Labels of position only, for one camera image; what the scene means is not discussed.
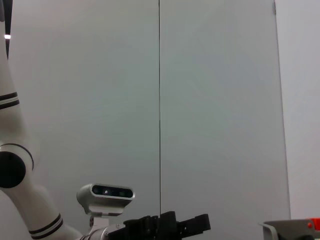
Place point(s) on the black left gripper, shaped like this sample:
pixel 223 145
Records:
pixel 150 228

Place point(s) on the grey perforated storage basket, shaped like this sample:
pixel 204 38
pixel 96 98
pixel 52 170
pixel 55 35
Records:
pixel 268 230

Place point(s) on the orange red object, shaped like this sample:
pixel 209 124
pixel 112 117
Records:
pixel 314 222

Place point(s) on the ceiling light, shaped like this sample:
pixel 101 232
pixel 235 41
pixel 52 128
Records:
pixel 7 37

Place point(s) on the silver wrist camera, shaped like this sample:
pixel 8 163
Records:
pixel 105 202

